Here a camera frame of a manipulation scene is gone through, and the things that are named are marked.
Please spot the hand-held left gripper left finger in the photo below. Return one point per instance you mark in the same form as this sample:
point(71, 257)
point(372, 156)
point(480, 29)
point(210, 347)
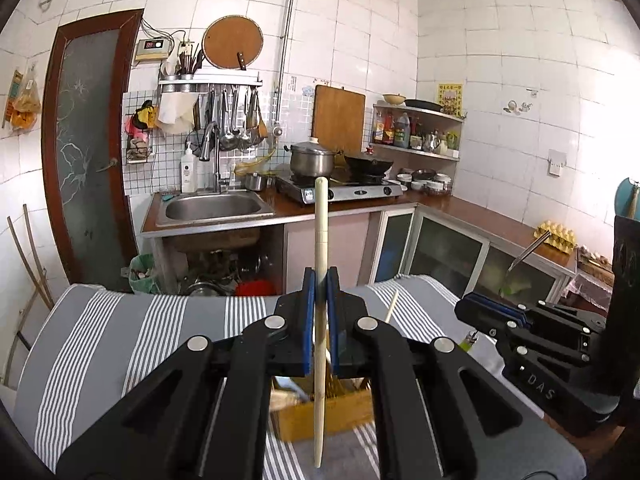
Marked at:
point(309, 310)

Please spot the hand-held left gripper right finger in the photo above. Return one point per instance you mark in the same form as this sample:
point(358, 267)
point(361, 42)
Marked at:
point(334, 330)

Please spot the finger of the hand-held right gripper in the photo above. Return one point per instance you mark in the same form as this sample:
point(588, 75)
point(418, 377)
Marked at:
point(482, 317)
point(560, 317)

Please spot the wooden chopstick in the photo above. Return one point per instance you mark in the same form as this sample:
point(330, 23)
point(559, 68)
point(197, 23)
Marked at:
point(391, 306)
point(322, 230)

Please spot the yellow perforated utensil holder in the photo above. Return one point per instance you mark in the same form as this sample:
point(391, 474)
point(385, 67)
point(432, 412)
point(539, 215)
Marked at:
point(295, 422)

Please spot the row of hanging kitchen utensils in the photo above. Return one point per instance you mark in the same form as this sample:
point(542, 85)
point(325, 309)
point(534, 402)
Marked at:
point(230, 130)

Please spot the steel cup with dark utensils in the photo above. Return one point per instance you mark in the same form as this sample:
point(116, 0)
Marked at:
point(189, 62)

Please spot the plastic-covered side table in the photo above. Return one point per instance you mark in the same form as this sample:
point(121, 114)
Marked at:
point(590, 270)

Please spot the red basin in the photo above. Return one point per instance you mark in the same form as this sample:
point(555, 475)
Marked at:
point(255, 287)

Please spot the kitchen cabinet with glass doors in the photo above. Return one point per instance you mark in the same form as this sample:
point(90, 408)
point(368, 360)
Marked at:
point(450, 250)

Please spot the tray of eggs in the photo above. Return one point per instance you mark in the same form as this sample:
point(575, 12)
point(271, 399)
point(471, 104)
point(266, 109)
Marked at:
point(557, 234)

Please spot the pile of steel cookware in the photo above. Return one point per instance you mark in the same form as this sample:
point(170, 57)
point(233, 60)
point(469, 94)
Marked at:
point(205, 287)

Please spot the steel gas stove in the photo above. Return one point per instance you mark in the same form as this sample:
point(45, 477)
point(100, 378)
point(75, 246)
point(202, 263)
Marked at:
point(360, 191)

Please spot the teal round object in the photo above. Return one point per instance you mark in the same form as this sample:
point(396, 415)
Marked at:
point(627, 200)

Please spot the small steel pot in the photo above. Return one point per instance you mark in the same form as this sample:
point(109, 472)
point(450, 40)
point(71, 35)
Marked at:
point(256, 182)

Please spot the steel sink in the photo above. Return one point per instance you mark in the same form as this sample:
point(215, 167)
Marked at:
point(215, 207)

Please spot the steel pot with lid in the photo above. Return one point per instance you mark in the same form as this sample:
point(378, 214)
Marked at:
point(310, 162)

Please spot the group of bowls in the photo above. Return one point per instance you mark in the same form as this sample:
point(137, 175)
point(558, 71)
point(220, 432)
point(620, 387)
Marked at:
point(425, 180)

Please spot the black wok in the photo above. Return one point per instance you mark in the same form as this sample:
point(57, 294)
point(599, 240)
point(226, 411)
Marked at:
point(370, 164)

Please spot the grey striped tablecloth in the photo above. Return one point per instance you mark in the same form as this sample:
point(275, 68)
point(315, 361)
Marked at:
point(150, 320)

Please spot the green trash bin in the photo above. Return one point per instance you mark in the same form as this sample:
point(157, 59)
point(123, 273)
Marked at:
point(142, 280)

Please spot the chrome faucet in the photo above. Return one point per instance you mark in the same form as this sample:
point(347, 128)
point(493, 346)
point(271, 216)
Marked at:
point(216, 160)

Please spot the white soap dispenser bottle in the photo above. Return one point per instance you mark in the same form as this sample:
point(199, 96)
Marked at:
point(188, 172)

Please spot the rectangular wooden cutting board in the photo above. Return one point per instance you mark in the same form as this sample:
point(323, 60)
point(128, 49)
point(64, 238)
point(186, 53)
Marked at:
point(340, 117)

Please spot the row of condiment bottles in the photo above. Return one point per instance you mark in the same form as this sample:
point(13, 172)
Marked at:
point(400, 132)

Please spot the black frying pan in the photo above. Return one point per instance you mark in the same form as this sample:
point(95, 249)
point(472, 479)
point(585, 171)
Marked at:
point(425, 105)

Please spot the cream bowl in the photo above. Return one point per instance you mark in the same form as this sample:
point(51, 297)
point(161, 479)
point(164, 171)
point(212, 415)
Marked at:
point(395, 100)

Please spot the white hanging cloth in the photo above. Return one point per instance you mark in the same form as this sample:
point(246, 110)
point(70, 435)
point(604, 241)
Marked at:
point(175, 110)

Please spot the wooden door with frosted glass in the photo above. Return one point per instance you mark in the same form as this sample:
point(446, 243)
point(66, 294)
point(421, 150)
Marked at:
point(85, 160)

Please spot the vertical metal pipe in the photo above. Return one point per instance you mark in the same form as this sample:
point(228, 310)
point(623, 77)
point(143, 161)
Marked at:
point(287, 35)

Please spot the round wooden cutting board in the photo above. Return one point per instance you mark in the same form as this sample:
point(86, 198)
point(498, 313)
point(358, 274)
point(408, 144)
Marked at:
point(227, 40)

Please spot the hanging plastic bag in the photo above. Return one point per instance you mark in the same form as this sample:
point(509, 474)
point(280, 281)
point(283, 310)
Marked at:
point(25, 110)

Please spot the white wall switch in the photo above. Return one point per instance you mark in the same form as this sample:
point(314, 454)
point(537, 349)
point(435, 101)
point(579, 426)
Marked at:
point(556, 162)

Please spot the corner wall shelf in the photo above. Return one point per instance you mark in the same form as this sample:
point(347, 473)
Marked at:
point(420, 151)

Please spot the white wall hooks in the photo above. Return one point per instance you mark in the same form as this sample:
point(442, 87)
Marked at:
point(510, 106)

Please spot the yellow wall poster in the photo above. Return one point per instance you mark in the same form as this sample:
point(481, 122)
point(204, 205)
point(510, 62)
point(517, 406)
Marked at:
point(450, 100)

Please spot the steel wall rack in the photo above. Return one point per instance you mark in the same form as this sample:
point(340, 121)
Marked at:
point(210, 81)

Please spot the wooden chair frame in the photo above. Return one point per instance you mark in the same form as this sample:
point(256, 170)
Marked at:
point(29, 260)

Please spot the beige wall control box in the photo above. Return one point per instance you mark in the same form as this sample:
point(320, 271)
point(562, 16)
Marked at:
point(151, 49)

